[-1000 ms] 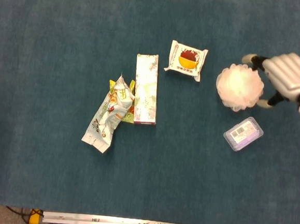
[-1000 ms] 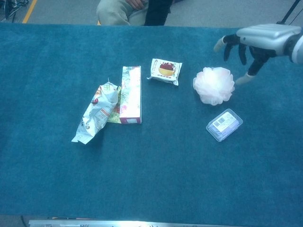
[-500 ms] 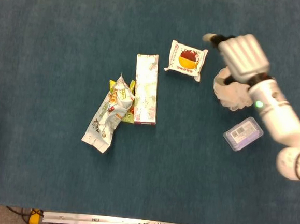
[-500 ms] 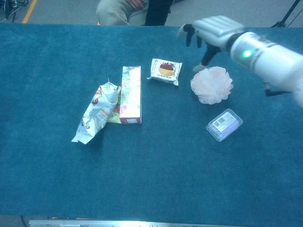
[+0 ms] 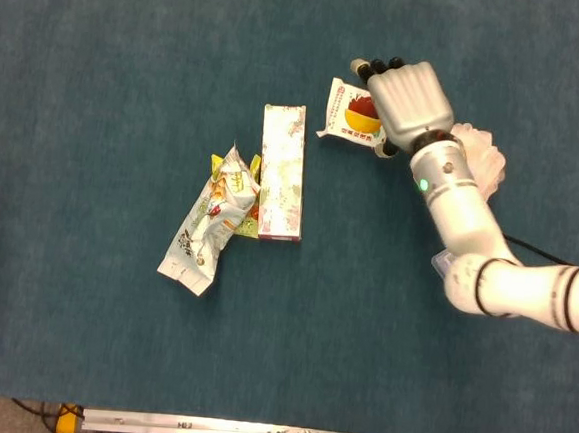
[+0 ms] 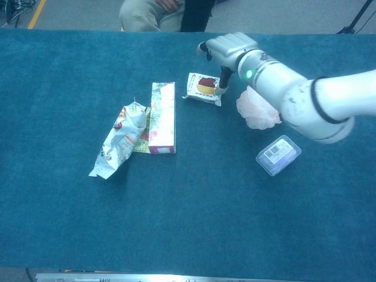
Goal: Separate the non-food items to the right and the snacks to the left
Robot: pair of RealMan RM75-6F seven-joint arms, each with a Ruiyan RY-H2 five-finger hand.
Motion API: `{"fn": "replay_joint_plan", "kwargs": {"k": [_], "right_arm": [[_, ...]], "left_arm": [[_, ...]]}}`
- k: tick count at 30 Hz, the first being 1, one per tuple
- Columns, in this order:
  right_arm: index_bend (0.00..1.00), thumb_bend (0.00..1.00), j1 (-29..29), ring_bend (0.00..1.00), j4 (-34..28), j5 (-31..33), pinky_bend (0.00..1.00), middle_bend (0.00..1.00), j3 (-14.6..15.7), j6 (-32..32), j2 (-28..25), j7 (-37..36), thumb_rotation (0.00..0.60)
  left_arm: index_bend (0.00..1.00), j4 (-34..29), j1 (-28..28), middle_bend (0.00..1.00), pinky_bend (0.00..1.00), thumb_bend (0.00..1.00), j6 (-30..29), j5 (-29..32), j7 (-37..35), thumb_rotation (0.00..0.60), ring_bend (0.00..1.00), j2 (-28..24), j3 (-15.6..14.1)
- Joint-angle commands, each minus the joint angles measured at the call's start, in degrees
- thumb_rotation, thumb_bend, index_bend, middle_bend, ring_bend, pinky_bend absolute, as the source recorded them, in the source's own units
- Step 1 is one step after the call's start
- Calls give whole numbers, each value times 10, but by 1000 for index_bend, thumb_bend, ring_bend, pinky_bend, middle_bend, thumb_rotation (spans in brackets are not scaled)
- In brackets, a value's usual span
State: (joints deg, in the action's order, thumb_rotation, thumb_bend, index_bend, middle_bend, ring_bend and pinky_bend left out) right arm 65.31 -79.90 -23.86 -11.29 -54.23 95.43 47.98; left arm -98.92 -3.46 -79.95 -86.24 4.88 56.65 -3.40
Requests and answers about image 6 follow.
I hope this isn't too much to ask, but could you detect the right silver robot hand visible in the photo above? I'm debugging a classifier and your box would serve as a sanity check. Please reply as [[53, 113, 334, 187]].
[[196, 31, 259, 96]]

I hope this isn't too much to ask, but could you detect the small snack packet red-yellow picture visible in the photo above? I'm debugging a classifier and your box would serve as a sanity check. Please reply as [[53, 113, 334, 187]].
[[182, 72, 223, 107]]

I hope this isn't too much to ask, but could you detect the pink mesh bath sponge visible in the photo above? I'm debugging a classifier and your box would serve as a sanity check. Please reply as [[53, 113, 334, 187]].
[[236, 86, 283, 130]]

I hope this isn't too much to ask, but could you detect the long white box pink end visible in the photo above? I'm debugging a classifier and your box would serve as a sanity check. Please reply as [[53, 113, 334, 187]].
[[148, 82, 177, 155]]

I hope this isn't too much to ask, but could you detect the clear plastic box blue label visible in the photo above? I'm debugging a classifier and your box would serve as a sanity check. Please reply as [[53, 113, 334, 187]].
[[255, 135, 302, 177]]

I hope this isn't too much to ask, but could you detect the large white snack bag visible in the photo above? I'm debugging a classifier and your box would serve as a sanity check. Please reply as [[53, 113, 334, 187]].
[[89, 100, 147, 179]]

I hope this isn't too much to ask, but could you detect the person in beige clothing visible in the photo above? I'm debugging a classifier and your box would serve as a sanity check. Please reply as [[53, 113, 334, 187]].
[[119, 0, 217, 32]]

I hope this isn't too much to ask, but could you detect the green yellow biscuit bag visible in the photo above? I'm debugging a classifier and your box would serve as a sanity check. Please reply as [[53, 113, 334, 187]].
[[133, 107, 152, 153]]

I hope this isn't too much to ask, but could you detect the black tripod stand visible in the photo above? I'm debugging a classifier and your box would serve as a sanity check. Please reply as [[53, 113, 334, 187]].
[[336, 0, 376, 35]]

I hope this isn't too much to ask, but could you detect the teal carpet table cover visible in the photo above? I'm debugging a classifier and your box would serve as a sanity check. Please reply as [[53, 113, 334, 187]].
[[0, 28, 376, 281]]

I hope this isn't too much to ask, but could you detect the tangle of dark cables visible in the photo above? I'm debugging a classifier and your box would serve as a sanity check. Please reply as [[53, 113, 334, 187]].
[[0, 0, 38, 26]]

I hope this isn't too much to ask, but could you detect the silver metal rail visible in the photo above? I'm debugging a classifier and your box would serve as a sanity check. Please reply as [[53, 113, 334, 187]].
[[35, 272, 297, 282]]

